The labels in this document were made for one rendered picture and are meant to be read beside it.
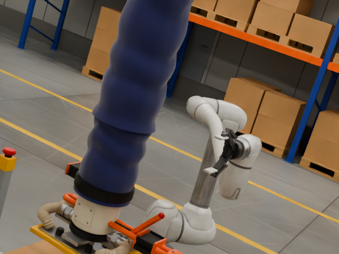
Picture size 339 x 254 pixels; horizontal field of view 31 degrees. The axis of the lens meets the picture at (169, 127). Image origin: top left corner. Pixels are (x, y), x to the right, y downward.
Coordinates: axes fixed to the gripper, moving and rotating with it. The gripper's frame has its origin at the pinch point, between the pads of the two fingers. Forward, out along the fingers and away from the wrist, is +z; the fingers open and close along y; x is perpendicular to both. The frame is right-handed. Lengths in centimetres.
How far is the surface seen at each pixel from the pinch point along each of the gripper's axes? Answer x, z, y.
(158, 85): 17.5, 24.6, -21.2
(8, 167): 118, -29, 60
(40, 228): 43, 34, 44
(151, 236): 5.0, 19.7, 31.9
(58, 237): 34, 33, 44
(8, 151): 120, -28, 52
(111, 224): 19.3, 24.5, 33.1
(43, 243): 54, 13, 62
